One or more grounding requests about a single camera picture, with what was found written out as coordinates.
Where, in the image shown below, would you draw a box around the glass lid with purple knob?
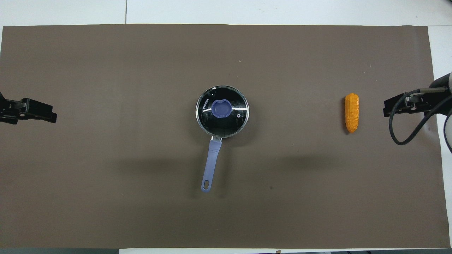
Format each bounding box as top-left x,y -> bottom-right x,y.
195,85 -> 250,138

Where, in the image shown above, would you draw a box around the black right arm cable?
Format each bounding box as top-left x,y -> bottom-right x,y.
388,88 -> 440,146

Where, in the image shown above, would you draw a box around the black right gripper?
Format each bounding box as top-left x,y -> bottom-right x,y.
384,88 -> 446,117

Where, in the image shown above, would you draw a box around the dark pot with purple handle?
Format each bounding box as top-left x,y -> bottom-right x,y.
195,85 -> 250,193

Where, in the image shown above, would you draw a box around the brown table mat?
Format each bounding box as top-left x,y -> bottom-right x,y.
0,24 -> 450,249

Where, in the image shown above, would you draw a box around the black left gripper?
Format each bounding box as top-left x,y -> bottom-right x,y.
0,92 -> 57,125

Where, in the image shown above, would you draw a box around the orange toy corn cob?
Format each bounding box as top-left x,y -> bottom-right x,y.
345,93 -> 360,133

